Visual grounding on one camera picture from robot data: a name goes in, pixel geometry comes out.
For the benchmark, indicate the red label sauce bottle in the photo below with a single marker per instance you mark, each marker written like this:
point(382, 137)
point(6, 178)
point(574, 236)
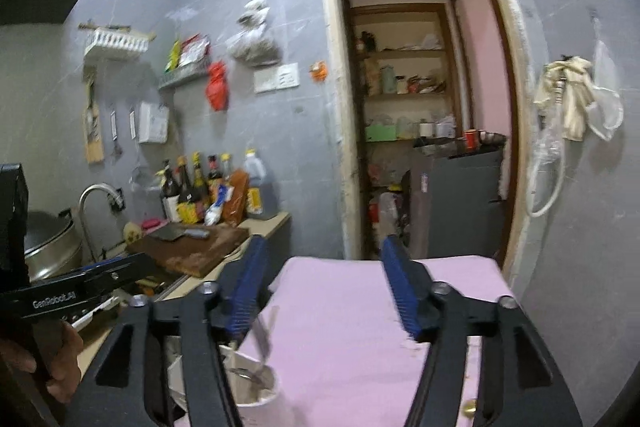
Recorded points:
point(215, 179)

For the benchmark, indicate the red plastic bag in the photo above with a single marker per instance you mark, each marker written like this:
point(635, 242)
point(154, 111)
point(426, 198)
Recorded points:
point(217, 89)

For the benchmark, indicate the steel cleaver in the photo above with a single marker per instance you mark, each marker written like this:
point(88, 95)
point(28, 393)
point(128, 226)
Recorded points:
point(170, 234)

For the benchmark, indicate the hanging metal peeler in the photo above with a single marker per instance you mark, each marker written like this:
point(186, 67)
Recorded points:
point(116, 137)

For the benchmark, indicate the yellow round loofah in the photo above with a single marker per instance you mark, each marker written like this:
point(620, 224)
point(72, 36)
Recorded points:
point(132, 233)

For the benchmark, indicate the worn door frame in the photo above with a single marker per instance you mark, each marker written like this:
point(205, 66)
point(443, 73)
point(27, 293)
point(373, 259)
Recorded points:
point(332, 132)

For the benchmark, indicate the grey green jar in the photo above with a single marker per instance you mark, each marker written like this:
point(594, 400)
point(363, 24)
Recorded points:
point(388, 79)

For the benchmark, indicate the white wall socket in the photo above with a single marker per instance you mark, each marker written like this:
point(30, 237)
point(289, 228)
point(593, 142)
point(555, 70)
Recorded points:
point(288, 76)

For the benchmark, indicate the person's left hand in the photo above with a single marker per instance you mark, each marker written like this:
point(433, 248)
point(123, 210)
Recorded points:
point(67, 367)

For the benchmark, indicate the wooden storage shelf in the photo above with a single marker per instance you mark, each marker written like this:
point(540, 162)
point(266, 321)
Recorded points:
point(405, 97)

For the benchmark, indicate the metal bowl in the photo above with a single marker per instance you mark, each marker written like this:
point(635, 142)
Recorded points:
point(491, 138)

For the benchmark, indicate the dark wine bottle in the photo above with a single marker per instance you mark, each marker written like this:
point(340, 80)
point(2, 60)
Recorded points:
point(171, 197)

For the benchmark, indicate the white wall basket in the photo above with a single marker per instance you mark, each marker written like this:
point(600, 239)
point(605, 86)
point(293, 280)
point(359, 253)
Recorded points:
point(117, 42)

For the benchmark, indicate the pink sponge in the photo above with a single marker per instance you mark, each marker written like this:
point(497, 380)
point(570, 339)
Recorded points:
point(152, 224)

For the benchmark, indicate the grey wall spice rack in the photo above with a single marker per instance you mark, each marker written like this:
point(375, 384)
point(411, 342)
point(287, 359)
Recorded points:
point(182, 77)

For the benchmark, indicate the red white seasoning packet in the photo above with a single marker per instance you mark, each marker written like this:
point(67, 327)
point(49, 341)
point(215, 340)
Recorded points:
point(195, 49)

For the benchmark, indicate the green yellow seasoning packet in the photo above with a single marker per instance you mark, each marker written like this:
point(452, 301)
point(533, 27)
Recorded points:
point(173, 57)

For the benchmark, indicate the orange seasoning packet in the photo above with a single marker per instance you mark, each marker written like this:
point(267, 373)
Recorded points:
point(237, 202)

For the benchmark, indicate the clear hanging plastic bag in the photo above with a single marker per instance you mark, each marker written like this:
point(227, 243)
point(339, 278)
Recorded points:
point(607, 107)

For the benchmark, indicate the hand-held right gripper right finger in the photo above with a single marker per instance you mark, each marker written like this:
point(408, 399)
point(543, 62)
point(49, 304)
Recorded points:
point(400, 292)

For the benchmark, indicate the small brass knob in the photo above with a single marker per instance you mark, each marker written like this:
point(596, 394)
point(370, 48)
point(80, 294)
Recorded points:
point(469, 407)

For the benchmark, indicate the wooden cutting board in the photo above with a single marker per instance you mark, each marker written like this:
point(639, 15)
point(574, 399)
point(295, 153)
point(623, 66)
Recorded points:
point(200, 254)

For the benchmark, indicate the white wall paper holder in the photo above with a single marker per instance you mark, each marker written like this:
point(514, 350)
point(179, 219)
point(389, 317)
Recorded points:
point(152, 122)

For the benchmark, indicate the yellow cap clear bottle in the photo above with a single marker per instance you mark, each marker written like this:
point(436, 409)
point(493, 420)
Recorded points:
point(226, 167)

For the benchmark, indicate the clear bag of dried goods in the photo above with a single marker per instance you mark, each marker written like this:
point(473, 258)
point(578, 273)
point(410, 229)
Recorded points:
point(252, 47)

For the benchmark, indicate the metal faucet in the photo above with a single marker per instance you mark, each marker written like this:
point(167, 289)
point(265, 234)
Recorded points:
point(87, 202)

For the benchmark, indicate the yellow label sauce bottle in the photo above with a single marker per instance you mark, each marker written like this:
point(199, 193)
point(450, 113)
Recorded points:
point(187, 207)

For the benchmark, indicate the large cooking oil jug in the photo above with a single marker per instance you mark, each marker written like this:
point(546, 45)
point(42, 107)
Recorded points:
point(260, 197)

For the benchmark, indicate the beige kitchen counter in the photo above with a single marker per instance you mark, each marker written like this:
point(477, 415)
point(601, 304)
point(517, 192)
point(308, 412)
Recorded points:
point(270, 223)

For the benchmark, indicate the pink floral tablecloth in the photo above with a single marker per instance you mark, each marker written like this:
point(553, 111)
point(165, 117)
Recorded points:
point(340, 332)

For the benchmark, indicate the white plastic utensil caddy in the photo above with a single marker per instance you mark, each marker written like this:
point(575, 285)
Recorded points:
point(260, 394)

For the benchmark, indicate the steel cooking pot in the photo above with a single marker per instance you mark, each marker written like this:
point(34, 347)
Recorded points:
point(52, 247)

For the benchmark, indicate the beige rubber gloves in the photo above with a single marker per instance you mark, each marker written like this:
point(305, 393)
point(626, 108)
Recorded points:
point(570, 102)

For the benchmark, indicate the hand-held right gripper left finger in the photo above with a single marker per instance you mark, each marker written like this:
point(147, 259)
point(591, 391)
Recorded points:
point(247, 292)

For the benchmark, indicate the red cup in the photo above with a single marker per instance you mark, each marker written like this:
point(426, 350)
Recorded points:
point(470, 139)

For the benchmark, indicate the hanging wooden board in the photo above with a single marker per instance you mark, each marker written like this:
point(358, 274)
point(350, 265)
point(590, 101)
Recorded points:
point(93, 142)

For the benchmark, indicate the dark soy sauce bottle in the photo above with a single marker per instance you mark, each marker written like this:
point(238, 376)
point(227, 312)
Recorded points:
point(200, 187)

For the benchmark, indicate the small shiny metal spoon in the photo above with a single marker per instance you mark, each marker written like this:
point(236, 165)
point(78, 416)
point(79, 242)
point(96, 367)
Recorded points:
point(247, 376)

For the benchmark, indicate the blue white packet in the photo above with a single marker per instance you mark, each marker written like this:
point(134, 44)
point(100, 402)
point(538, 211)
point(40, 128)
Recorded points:
point(217, 209)

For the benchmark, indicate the white wall switch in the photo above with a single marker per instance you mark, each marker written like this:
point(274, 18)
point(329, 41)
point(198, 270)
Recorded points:
point(265, 80)

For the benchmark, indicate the grey refrigerator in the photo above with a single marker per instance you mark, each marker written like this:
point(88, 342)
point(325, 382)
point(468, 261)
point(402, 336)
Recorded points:
point(455, 202)

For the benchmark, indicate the orange wall hook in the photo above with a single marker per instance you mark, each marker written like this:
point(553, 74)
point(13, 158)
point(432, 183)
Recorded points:
point(318, 71)

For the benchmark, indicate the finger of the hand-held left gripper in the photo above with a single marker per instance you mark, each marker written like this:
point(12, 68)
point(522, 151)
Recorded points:
point(115, 261)
point(120, 279)

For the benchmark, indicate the green box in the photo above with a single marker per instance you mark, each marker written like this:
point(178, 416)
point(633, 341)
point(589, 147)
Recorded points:
point(380, 133)

